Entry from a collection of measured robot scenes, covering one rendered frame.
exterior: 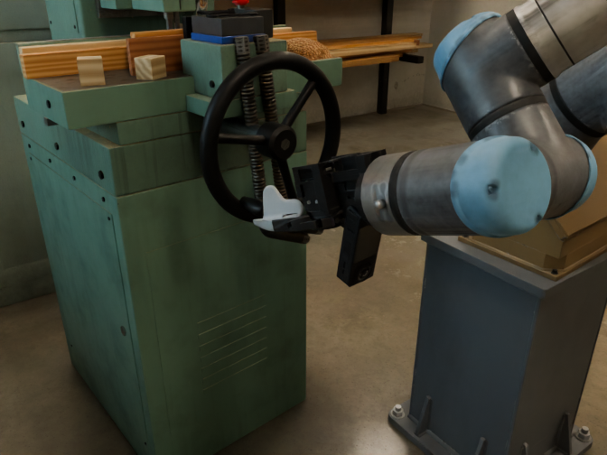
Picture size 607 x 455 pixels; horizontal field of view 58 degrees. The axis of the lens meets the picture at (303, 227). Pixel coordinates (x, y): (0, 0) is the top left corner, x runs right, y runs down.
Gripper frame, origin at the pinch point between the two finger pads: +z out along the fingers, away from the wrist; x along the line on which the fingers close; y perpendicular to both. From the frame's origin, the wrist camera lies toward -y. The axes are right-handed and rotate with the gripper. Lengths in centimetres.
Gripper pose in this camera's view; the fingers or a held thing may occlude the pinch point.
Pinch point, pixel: (285, 218)
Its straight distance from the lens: 78.2
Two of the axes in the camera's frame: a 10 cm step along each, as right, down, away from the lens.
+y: -2.2, -9.6, -1.6
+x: -7.6, 2.7, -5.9
